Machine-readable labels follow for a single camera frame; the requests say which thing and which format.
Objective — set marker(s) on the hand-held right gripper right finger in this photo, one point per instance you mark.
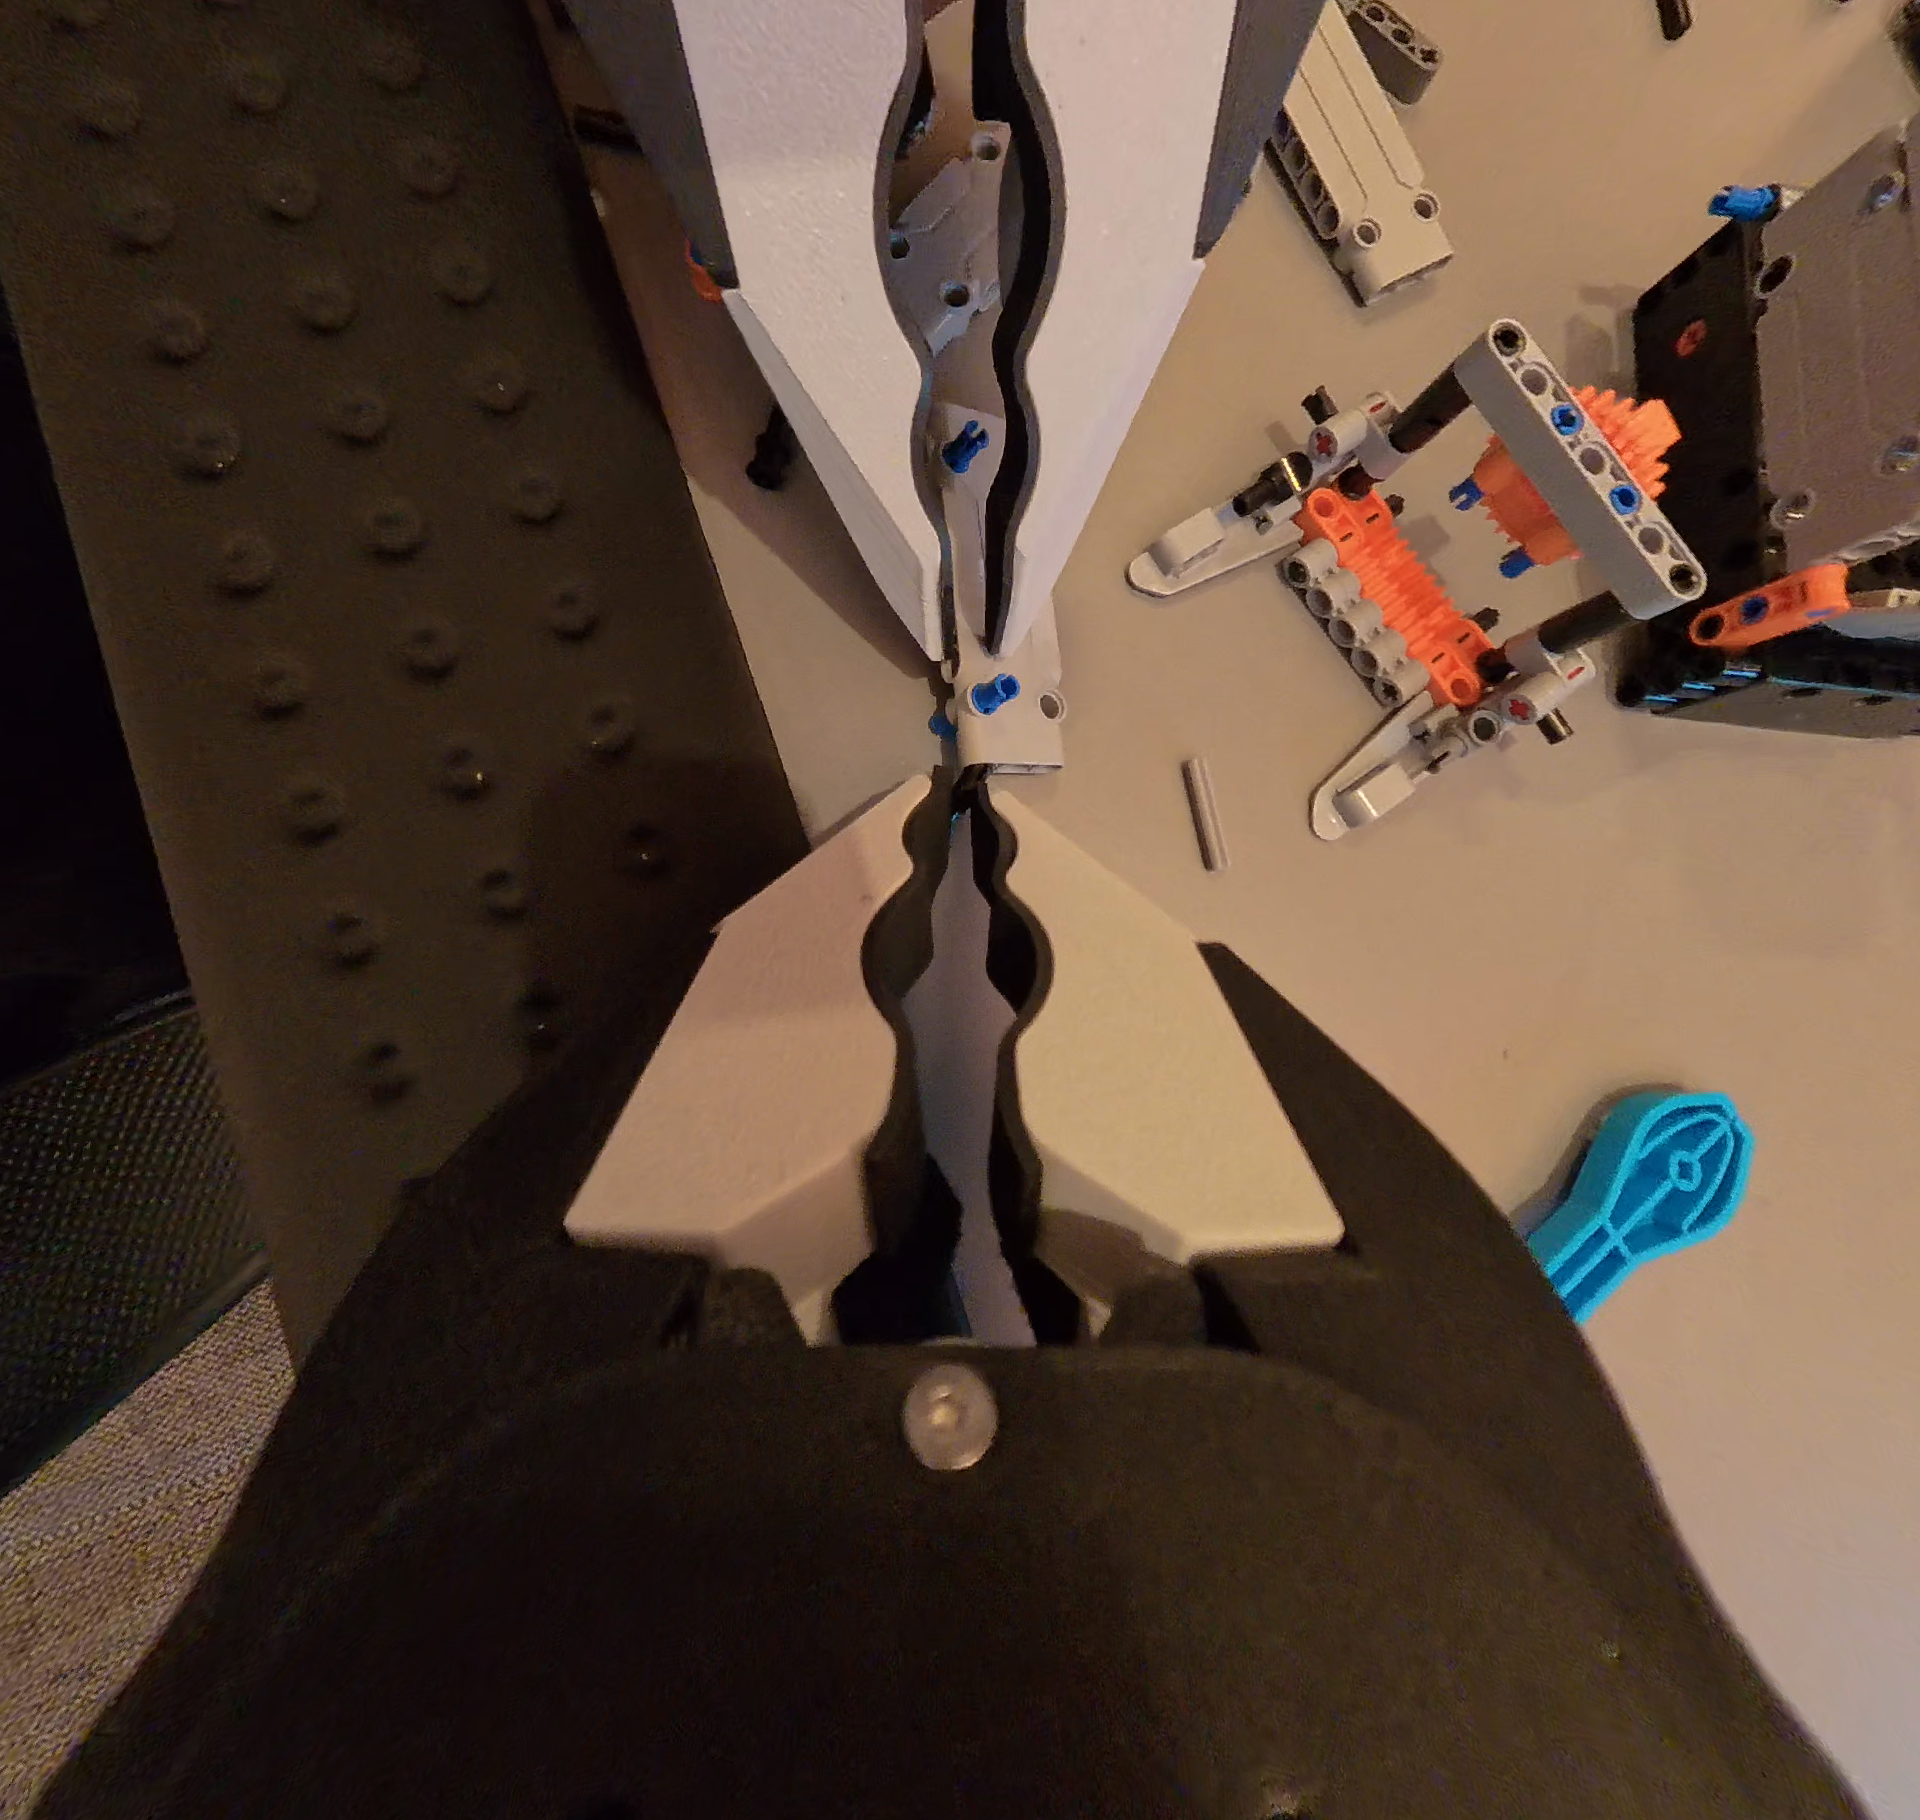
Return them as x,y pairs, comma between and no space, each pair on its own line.
1185,1103

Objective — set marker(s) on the black perforated mat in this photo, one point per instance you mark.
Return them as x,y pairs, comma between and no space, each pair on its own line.
361,502

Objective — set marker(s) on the orange and grey wing assembly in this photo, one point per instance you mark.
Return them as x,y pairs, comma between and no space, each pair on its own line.
1411,593

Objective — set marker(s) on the wide light grey panel piece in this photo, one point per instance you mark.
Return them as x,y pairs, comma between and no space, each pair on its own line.
1365,187

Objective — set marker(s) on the blue curved building piece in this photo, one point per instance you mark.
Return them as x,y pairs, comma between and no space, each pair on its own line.
1650,1192

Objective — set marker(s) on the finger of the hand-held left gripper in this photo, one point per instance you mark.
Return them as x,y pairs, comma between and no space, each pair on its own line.
766,112
1155,81

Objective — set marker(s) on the grey building kit robot assembly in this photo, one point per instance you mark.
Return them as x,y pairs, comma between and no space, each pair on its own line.
1802,409

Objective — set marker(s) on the dark grey studded beam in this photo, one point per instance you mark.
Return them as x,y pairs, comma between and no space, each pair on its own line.
1386,38

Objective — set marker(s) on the short grey axle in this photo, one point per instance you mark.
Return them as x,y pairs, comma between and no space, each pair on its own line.
1206,816

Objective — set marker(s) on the long light grey building block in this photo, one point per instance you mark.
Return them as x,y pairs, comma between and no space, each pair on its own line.
1015,718

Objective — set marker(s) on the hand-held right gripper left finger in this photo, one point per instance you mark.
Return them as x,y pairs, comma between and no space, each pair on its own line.
738,1103

